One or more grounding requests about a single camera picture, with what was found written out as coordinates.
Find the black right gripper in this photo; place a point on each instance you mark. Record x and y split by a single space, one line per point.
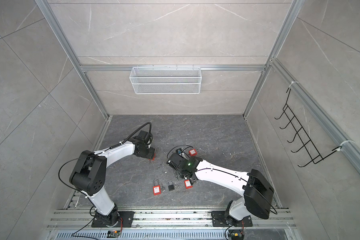
178 173

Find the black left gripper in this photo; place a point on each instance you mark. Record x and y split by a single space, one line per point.
151 154

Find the red padlock long shackle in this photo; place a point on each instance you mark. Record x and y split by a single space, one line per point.
156 153

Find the red padlock front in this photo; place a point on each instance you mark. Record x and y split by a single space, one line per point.
188 184

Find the small black padlock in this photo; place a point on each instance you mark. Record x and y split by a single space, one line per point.
171 186

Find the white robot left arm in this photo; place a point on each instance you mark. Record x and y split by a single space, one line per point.
89 173

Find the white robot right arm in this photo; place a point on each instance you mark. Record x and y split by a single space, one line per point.
255 191

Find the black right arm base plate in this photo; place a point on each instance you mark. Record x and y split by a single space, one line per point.
221 219

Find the white wire mesh basket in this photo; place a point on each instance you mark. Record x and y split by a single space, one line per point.
166 80

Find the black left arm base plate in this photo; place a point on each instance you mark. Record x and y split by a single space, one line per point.
113 220

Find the aluminium front rail frame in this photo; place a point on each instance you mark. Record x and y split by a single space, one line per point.
150 223

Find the black wire hook rack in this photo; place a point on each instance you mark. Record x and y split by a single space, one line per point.
301 134

